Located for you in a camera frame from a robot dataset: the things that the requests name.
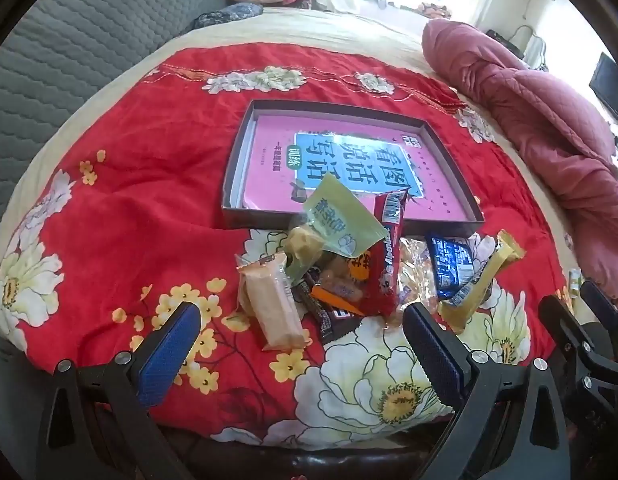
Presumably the dark patterned pillow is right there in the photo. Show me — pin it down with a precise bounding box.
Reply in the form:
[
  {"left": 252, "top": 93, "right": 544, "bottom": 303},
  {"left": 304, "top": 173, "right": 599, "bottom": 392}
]
[{"left": 195, "top": 2, "right": 264, "bottom": 31}]

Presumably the red floral blanket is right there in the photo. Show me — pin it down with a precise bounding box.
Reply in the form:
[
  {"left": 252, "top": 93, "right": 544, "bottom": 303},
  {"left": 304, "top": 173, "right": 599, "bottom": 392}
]
[{"left": 0, "top": 42, "right": 570, "bottom": 453}]

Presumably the orange peanut packet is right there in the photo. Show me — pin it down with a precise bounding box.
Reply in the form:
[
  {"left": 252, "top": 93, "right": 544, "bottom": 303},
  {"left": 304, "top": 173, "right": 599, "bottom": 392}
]
[{"left": 309, "top": 250, "right": 375, "bottom": 316}]

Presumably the black monitor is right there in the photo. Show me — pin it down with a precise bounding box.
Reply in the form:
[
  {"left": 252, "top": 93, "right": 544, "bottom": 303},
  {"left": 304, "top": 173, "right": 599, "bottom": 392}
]
[{"left": 589, "top": 52, "right": 618, "bottom": 126}]

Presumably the green snack packet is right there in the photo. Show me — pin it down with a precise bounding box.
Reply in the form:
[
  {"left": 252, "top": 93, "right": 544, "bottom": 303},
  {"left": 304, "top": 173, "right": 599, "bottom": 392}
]
[{"left": 281, "top": 172, "right": 387, "bottom": 281}]

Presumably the pink book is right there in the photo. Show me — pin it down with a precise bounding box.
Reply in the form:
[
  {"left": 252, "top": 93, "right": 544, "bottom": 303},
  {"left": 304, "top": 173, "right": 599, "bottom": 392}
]
[{"left": 242, "top": 112, "right": 472, "bottom": 223}]

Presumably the clear puffed snack packet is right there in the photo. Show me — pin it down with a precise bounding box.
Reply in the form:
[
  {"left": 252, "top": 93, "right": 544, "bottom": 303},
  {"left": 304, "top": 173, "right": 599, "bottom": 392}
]
[{"left": 396, "top": 237, "right": 440, "bottom": 321}]

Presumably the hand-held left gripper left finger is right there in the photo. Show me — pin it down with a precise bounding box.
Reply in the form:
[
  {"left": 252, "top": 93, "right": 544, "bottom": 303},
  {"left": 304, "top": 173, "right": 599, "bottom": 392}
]
[{"left": 36, "top": 301, "right": 205, "bottom": 480}]

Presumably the red candy packet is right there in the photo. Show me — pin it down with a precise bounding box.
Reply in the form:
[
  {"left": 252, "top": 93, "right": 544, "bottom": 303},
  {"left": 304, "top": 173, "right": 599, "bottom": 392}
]
[{"left": 361, "top": 189, "right": 410, "bottom": 318}]

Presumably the pink quilt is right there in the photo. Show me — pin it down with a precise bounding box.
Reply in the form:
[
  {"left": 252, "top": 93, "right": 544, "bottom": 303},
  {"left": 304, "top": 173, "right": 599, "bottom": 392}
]
[{"left": 421, "top": 19, "right": 618, "bottom": 311}]

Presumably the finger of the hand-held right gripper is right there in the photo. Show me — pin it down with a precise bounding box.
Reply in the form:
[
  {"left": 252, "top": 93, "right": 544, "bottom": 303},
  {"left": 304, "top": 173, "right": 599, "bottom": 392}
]
[
  {"left": 580, "top": 280, "right": 618, "bottom": 346},
  {"left": 538, "top": 294, "right": 618, "bottom": 386}
]

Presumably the floral cloth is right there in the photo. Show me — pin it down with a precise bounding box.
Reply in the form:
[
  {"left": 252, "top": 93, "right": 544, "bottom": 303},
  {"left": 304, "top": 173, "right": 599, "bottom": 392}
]
[{"left": 416, "top": 1, "right": 452, "bottom": 20}]

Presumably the gold candy packet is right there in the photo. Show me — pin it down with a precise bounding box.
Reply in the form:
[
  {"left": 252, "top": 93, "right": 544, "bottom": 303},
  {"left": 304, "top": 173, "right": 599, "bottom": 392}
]
[{"left": 438, "top": 230, "right": 526, "bottom": 335}]

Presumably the peach wafer packet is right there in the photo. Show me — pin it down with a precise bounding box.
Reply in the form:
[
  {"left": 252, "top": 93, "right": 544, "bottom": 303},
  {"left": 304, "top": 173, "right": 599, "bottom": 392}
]
[{"left": 236, "top": 253, "right": 310, "bottom": 352}]

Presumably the brown chocolate bar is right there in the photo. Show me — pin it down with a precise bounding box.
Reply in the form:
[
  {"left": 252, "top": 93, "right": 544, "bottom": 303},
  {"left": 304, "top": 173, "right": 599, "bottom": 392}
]
[{"left": 295, "top": 270, "right": 365, "bottom": 345}]

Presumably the grey shallow cardboard box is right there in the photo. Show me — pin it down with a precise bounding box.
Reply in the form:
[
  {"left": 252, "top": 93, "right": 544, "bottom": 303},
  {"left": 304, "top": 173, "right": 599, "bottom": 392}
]
[{"left": 220, "top": 99, "right": 486, "bottom": 237}]

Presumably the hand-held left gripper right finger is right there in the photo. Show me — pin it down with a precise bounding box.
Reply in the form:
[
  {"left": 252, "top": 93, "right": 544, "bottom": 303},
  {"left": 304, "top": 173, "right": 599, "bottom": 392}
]
[{"left": 402, "top": 301, "right": 572, "bottom": 480}]

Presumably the grey quilted headboard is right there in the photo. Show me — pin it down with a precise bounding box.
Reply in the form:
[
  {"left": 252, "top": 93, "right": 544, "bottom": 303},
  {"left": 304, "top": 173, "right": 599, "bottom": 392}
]
[{"left": 0, "top": 0, "right": 230, "bottom": 241}]

